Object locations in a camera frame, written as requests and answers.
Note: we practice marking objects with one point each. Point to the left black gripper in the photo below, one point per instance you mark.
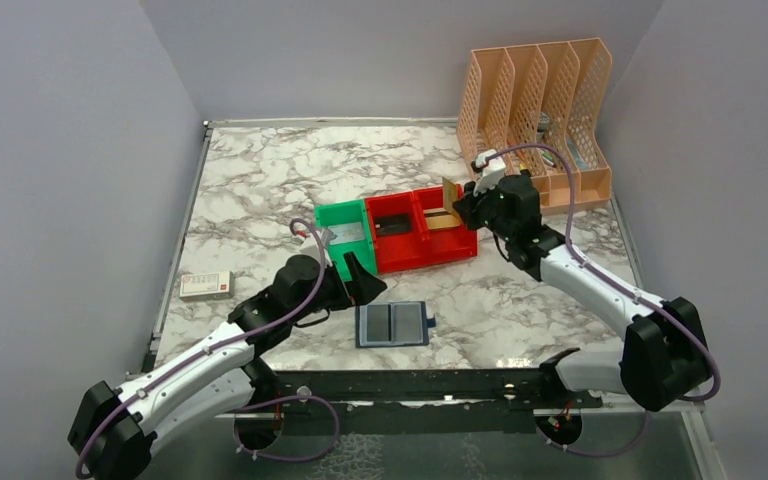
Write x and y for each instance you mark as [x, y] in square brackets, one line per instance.
[363, 288]

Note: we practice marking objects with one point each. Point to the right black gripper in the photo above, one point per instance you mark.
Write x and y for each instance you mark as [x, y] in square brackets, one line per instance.
[467, 205]

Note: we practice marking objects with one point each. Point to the navy blue card holder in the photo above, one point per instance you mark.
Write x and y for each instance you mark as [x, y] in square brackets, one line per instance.
[374, 325]

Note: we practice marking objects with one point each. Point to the red double bin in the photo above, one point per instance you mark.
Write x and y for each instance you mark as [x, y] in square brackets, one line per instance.
[420, 248]

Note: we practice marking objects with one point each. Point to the green plastic bin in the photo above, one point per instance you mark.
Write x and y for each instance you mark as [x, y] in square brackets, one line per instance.
[348, 221]

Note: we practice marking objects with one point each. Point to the peach desk file organizer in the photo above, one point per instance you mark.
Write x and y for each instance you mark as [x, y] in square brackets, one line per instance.
[550, 93]

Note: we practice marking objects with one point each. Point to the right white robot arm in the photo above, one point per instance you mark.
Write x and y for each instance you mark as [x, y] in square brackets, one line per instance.
[663, 355]

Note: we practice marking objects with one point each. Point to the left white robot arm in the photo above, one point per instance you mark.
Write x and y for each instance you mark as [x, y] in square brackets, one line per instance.
[116, 430]

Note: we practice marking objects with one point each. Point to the silver VIP card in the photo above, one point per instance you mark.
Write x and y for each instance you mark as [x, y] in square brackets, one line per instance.
[347, 233]

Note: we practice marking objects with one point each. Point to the gold striped card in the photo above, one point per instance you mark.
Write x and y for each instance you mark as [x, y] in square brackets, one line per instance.
[440, 219]

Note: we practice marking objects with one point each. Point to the black card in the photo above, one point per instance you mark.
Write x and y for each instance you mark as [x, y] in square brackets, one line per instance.
[390, 225]

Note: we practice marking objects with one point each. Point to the green marker pen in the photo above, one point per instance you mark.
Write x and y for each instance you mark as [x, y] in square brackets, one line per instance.
[548, 159]

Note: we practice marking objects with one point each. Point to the round grey tin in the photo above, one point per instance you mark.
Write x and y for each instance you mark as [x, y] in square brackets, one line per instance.
[544, 126]

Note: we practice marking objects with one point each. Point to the white red small box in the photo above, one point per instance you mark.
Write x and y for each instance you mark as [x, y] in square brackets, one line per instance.
[206, 286]

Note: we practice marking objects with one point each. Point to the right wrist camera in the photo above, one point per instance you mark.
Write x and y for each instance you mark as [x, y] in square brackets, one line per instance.
[490, 168]

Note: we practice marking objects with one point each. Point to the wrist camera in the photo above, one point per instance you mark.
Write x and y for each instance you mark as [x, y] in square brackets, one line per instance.
[490, 168]
[311, 247]

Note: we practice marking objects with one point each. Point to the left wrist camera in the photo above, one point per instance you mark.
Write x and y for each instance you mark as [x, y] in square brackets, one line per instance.
[311, 247]

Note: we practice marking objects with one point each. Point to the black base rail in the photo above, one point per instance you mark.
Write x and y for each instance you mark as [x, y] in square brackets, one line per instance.
[392, 402]

